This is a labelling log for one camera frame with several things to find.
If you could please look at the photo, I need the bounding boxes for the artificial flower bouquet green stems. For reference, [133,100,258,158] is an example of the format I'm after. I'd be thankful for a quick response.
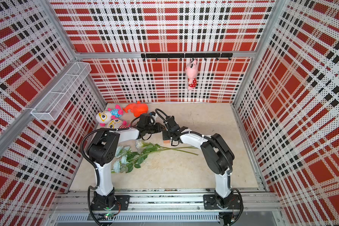
[111,141,198,174]

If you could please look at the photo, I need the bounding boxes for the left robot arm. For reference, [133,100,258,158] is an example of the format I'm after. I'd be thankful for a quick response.
[80,112,164,210]

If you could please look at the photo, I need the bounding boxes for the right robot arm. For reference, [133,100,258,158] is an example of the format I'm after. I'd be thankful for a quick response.
[155,108,235,209]

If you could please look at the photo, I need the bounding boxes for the red whale plush toy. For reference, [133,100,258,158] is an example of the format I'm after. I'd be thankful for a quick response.
[123,101,148,117]

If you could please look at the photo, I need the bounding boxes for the white fish plush pink fins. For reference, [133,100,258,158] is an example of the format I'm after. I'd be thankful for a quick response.
[106,119,128,129]

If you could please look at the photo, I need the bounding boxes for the white fish plush blue fins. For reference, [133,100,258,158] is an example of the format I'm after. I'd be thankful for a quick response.
[96,105,124,127]

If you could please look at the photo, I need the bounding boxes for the pink hanging plush doll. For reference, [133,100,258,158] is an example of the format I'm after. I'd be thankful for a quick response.
[185,59,198,90]

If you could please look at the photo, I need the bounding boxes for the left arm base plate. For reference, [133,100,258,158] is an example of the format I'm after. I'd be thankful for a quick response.
[90,195,130,211]

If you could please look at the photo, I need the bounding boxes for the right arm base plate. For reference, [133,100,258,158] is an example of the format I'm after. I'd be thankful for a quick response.
[203,194,242,210]

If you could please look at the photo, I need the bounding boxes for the black hook rail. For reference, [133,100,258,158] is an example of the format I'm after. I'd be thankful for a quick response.
[141,53,234,60]

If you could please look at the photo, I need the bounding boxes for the white wire mesh basket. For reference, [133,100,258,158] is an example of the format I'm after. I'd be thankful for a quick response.
[31,62,91,121]

